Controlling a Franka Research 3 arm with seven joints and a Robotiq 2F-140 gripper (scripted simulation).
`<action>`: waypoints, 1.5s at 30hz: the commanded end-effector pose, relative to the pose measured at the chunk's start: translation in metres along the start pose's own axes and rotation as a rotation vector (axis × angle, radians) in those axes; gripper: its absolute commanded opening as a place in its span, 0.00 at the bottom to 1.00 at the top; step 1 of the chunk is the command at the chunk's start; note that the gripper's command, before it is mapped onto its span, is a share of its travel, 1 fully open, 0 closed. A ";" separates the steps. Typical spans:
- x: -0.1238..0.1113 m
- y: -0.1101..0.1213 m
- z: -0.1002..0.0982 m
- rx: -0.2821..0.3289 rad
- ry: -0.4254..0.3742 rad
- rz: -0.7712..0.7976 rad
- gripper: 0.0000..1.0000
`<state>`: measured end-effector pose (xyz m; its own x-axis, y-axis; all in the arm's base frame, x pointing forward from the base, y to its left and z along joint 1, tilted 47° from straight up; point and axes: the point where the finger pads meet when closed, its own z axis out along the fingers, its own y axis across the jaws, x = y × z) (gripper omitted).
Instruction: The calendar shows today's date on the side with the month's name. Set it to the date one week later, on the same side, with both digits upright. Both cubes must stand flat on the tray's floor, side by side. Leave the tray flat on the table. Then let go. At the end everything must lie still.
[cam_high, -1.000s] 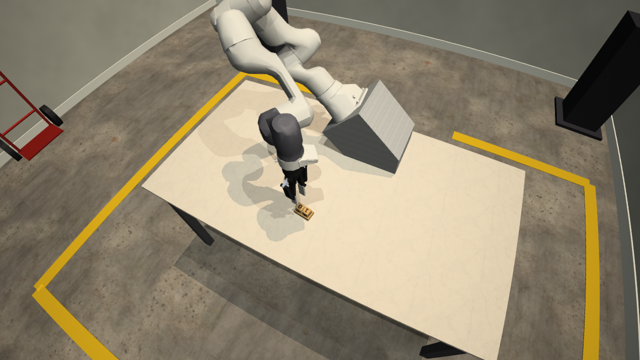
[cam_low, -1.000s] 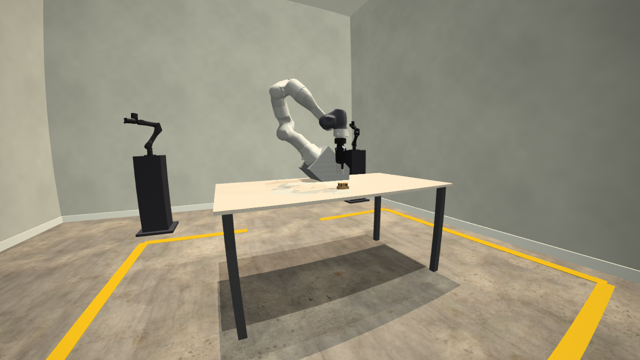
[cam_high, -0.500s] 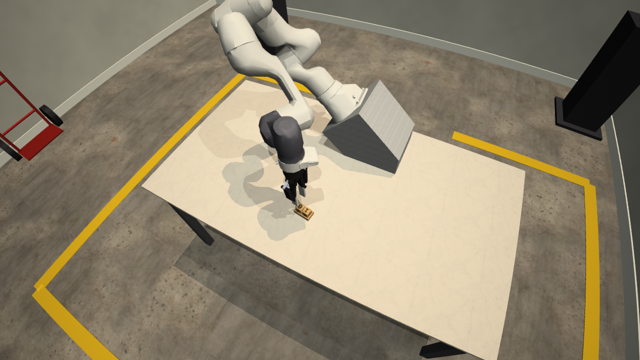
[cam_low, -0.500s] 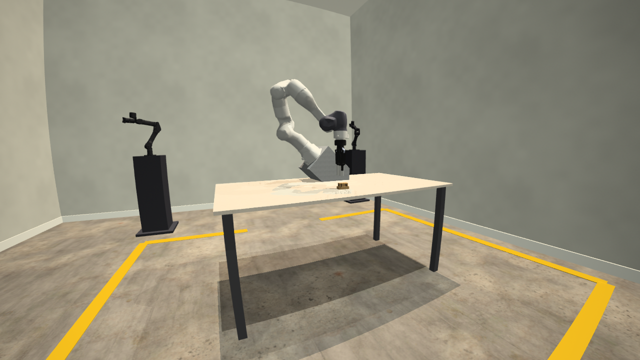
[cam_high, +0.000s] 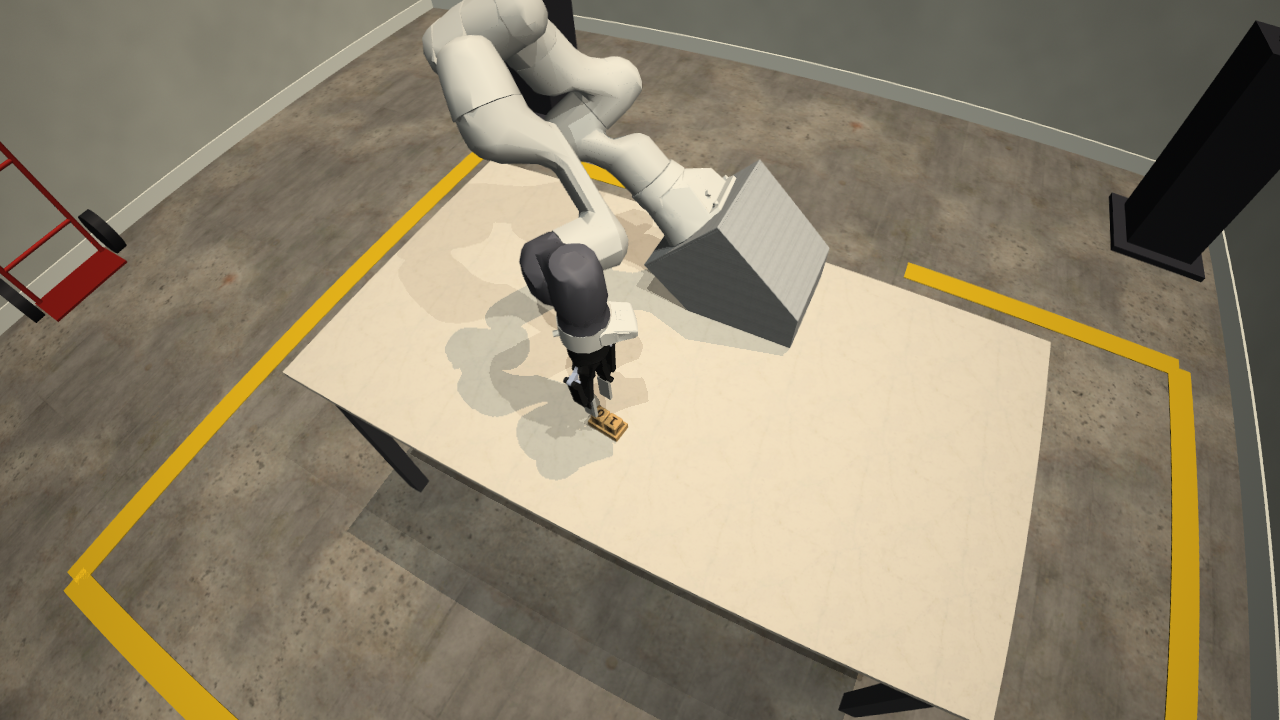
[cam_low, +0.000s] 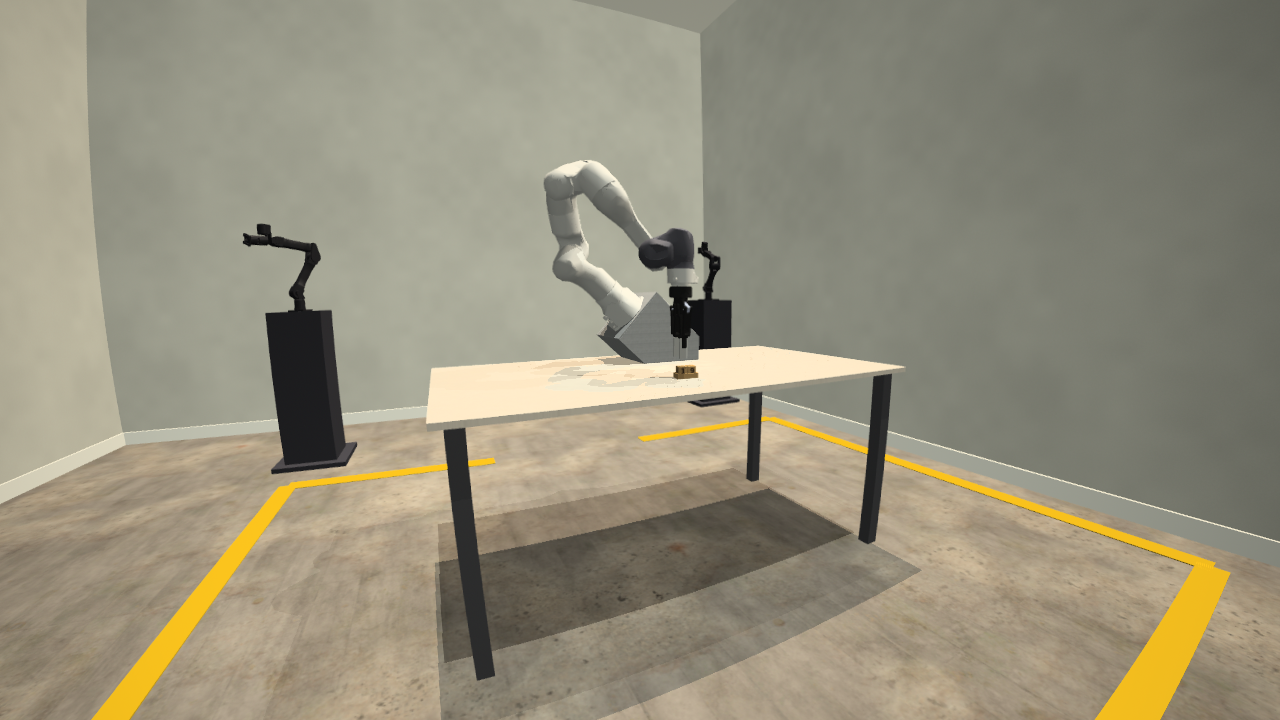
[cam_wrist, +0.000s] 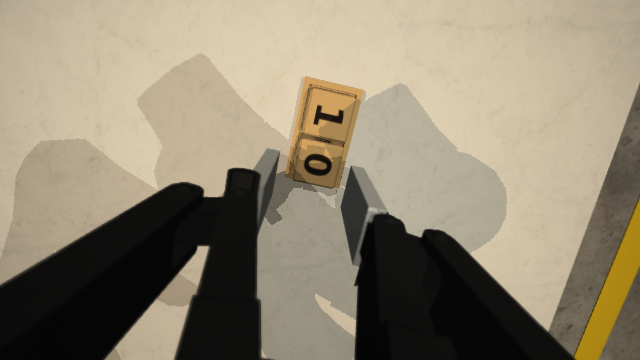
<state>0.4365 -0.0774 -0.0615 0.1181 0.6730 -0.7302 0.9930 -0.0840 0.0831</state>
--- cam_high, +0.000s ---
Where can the brown rectangular tray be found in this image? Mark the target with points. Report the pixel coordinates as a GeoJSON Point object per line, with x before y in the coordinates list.
{"type": "Point", "coordinates": [608, 434]}

